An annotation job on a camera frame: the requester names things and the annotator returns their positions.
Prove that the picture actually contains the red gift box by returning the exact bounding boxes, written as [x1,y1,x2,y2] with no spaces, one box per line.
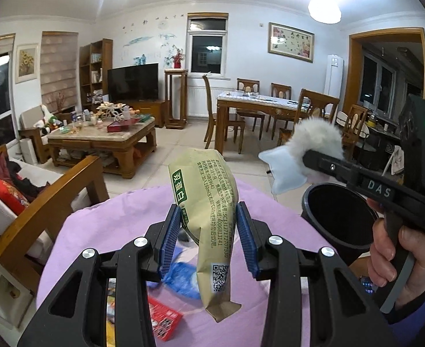
[106,121,131,133]

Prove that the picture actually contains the person's right forearm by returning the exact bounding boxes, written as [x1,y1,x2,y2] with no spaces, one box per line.
[386,278,425,326]

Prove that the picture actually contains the black television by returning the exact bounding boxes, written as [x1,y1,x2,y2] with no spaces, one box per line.
[107,63,159,102]

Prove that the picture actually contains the wooden sofa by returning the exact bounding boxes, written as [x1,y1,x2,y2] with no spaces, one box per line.
[0,145,110,297]

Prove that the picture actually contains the purple printed cloth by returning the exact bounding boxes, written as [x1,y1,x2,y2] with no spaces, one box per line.
[35,182,343,347]

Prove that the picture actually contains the grey fluffy toy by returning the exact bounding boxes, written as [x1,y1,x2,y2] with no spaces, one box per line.
[259,119,345,195]

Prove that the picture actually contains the white radiator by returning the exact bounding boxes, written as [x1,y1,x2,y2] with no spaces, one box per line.
[188,86,220,118]

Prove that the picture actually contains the tall wooden plant stand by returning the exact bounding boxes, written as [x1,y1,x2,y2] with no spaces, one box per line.
[164,69,189,130]

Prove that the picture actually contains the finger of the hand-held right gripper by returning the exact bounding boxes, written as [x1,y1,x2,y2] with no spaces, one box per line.
[302,148,365,189]

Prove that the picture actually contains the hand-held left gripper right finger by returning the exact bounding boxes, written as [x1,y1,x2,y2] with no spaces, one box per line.
[235,201,406,347]

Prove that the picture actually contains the dark clothes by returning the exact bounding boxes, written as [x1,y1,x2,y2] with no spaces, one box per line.
[3,159,50,199]

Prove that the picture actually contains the olive green paper bag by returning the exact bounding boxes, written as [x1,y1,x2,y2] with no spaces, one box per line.
[168,147,242,323]

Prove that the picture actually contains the wooden dining chair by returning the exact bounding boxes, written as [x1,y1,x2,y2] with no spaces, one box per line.
[277,88,340,149]
[268,83,292,141]
[341,104,369,161]
[236,78,267,132]
[202,75,245,154]

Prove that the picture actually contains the wooden television cabinet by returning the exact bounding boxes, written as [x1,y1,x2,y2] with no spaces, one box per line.
[126,99,167,128]

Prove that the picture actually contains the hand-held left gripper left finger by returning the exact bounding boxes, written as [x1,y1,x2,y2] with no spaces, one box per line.
[17,204,183,347]

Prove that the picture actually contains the wooden dining table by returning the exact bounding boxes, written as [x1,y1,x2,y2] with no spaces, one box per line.
[217,91,330,152]

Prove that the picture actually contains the framed floral picture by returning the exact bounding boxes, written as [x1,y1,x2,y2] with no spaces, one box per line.
[268,22,315,63]

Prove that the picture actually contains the person's right hand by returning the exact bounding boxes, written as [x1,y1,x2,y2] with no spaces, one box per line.
[365,197,425,311]

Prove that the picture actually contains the wooden door frame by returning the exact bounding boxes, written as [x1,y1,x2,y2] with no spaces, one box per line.
[349,27,425,123]

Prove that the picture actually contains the black trash bin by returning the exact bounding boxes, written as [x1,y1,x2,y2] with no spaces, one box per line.
[301,184,379,266]

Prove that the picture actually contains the white pendant lamp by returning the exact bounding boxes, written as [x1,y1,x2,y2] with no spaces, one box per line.
[308,0,342,24]

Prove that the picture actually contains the red snack packet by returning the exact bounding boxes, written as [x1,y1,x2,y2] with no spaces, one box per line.
[147,294,183,342]

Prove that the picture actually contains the long beige roller blind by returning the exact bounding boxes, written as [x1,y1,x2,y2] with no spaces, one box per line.
[41,31,80,112]

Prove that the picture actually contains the white plush toy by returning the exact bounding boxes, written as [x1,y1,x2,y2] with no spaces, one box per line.
[33,105,63,134]

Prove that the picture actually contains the white standing air conditioner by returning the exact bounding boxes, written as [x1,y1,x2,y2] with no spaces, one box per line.
[324,55,344,96]

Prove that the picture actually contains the sunflower painting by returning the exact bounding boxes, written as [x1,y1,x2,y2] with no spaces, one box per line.
[15,43,39,84]

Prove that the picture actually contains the blue plastic wrapper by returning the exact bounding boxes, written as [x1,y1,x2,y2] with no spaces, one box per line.
[162,262,202,299]

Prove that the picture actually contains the wooden armchair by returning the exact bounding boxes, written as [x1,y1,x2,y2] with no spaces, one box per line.
[19,105,72,163]

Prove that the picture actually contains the red flower vase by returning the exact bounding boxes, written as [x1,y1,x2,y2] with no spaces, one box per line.
[172,46,185,69]

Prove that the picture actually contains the wooden bookshelf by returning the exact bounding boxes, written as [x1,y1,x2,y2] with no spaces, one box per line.
[79,38,113,104]

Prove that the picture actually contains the white framed window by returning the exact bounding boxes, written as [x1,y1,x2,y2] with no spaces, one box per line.
[186,12,229,76]

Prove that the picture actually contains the red cushion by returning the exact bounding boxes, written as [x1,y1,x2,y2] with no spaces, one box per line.
[0,175,30,215]

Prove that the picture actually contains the wooden coffee table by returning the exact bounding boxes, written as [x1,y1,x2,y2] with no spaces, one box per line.
[47,117,157,179]

